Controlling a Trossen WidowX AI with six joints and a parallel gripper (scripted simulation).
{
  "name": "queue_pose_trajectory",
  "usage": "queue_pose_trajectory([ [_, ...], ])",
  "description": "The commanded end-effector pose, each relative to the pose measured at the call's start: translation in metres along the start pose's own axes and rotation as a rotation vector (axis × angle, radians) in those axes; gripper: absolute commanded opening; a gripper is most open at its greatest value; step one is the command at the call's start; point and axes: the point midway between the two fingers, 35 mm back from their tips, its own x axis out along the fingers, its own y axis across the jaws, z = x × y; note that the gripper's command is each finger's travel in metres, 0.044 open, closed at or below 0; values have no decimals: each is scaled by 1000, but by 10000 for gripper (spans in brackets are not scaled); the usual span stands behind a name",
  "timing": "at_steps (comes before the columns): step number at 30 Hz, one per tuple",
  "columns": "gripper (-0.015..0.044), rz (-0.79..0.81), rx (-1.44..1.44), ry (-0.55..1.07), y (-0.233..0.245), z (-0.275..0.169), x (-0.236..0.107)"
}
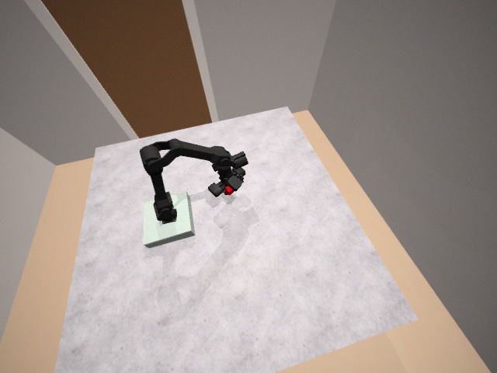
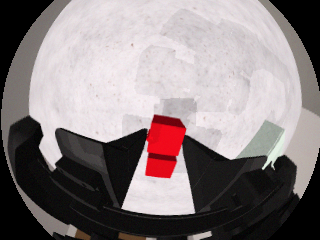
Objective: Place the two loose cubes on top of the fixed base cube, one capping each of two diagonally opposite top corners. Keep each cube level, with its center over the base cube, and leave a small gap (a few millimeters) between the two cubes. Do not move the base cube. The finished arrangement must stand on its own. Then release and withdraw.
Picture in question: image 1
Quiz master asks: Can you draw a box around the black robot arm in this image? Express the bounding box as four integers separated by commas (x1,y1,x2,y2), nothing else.
140,138,249,224

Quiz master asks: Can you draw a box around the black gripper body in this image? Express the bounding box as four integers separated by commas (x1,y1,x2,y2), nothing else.
208,167,245,197

